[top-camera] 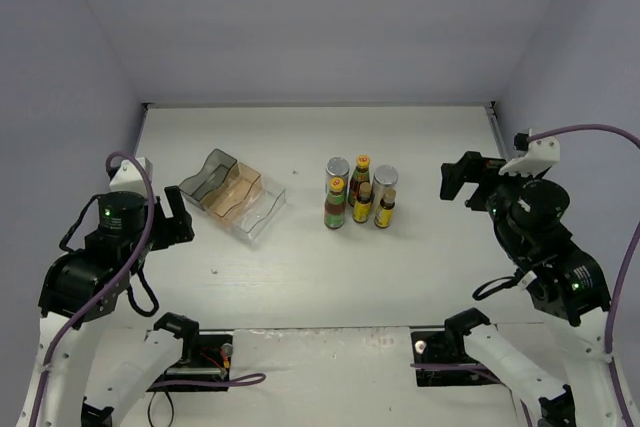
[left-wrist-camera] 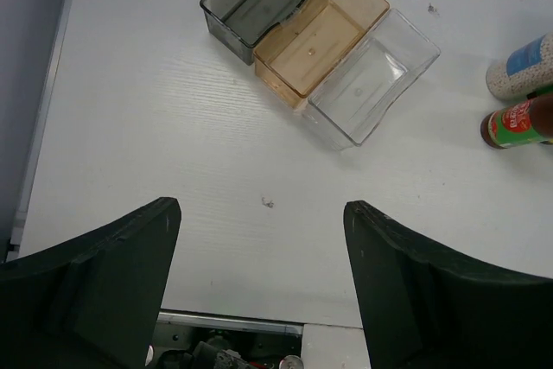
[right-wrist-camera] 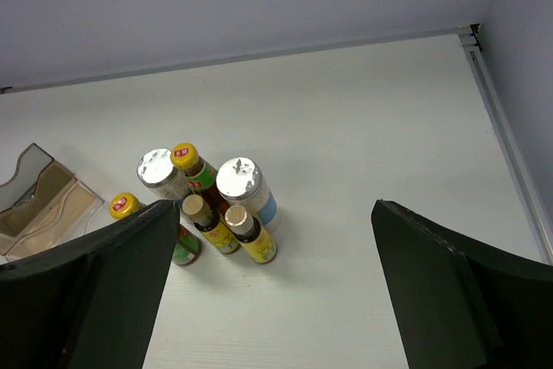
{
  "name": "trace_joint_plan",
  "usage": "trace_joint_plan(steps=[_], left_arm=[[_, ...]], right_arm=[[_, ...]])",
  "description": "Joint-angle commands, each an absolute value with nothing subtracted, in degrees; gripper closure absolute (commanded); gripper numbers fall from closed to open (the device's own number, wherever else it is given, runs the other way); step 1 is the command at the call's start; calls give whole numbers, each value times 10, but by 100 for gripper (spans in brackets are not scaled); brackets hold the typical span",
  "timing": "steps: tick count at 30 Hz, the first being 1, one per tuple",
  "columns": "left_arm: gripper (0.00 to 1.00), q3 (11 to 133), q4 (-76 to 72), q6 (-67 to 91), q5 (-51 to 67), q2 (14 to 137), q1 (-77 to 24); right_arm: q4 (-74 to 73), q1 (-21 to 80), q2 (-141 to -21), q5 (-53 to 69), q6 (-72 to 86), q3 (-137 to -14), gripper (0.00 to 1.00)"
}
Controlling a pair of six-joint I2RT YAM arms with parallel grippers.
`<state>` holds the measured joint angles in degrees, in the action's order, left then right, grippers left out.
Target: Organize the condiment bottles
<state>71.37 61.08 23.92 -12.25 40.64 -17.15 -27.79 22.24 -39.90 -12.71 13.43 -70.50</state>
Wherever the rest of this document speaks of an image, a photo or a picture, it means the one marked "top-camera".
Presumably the silver-lid shaker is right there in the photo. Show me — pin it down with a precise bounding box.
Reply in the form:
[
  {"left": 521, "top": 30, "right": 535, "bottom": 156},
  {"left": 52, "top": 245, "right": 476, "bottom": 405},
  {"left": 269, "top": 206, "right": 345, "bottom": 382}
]
[
  {"left": 372, "top": 165, "right": 398, "bottom": 206},
  {"left": 324, "top": 157, "right": 350, "bottom": 192}
]

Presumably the small yellow bottle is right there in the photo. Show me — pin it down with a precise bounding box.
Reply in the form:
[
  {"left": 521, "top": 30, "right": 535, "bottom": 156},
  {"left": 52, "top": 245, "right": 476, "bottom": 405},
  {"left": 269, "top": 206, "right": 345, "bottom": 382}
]
[
  {"left": 352, "top": 182, "right": 372, "bottom": 224},
  {"left": 374, "top": 188, "right": 397, "bottom": 229}
]

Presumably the red sauce bottle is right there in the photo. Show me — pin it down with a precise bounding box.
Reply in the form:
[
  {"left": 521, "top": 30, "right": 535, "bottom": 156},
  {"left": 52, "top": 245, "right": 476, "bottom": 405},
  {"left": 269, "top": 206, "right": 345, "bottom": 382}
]
[
  {"left": 324, "top": 177, "right": 346, "bottom": 230},
  {"left": 348, "top": 155, "right": 370, "bottom": 206}
]

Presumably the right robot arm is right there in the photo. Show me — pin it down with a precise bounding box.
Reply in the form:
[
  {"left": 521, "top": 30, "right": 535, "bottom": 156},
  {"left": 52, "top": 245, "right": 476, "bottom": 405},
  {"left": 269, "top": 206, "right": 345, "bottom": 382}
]
[{"left": 440, "top": 151, "right": 639, "bottom": 426}]

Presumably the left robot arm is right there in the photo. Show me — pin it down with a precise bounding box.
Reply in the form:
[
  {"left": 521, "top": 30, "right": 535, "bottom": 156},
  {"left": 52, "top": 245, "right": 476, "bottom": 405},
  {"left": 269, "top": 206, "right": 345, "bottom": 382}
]
[{"left": 17, "top": 186, "right": 200, "bottom": 426}]

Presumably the grey plastic bin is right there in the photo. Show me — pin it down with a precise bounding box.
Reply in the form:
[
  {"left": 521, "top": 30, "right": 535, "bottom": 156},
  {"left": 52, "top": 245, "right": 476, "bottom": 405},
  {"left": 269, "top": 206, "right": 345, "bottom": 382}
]
[{"left": 179, "top": 148, "right": 238, "bottom": 206}]

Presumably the amber plastic bin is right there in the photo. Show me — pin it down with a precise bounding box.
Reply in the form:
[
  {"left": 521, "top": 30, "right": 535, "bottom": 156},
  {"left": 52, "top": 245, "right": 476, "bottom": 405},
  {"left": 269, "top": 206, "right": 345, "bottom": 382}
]
[{"left": 201, "top": 162, "right": 262, "bottom": 225}]

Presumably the clear plastic bin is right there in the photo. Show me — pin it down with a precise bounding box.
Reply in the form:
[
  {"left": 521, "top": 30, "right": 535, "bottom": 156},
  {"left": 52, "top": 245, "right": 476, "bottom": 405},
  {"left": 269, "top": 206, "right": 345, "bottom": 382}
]
[{"left": 230, "top": 175, "right": 286, "bottom": 246}]

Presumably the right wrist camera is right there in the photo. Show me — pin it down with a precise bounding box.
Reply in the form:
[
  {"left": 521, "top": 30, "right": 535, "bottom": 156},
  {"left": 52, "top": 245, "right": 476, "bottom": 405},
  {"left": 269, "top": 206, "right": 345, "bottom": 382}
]
[{"left": 499, "top": 131, "right": 560, "bottom": 178}]

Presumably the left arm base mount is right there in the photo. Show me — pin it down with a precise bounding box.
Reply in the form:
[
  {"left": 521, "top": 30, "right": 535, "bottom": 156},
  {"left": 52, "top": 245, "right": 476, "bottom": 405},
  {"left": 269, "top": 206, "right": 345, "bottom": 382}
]
[{"left": 148, "top": 331, "right": 234, "bottom": 393}]

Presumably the black loop cable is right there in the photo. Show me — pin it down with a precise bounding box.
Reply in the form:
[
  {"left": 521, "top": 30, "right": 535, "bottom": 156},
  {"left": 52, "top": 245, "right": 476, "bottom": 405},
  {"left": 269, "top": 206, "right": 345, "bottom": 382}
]
[{"left": 146, "top": 389, "right": 177, "bottom": 426}]

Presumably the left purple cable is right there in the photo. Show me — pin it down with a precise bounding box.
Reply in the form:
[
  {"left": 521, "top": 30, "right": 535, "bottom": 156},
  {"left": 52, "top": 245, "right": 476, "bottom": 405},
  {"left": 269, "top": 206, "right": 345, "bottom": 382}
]
[{"left": 27, "top": 150, "right": 267, "bottom": 427}]

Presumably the purple cable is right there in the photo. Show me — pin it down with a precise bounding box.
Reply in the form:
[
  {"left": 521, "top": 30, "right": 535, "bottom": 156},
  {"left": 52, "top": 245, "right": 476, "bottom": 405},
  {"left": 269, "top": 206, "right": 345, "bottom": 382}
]
[
  {"left": 409, "top": 123, "right": 640, "bottom": 427},
  {"left": 27, "top": 150, "right": 267, "bottom": 427}
]

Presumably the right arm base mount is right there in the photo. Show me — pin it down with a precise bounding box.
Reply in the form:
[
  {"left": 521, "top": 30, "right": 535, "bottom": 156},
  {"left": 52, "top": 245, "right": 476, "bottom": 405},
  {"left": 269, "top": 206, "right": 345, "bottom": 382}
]
[{"left": 411, "top": 330, "right": 500, "bottom": 388}]

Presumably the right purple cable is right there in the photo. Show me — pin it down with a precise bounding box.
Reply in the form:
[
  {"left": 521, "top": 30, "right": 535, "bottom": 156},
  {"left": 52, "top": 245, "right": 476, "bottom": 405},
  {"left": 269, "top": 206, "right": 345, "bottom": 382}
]
[{"left": 409, "top": 123, "right": 640, "bottom": 427}]

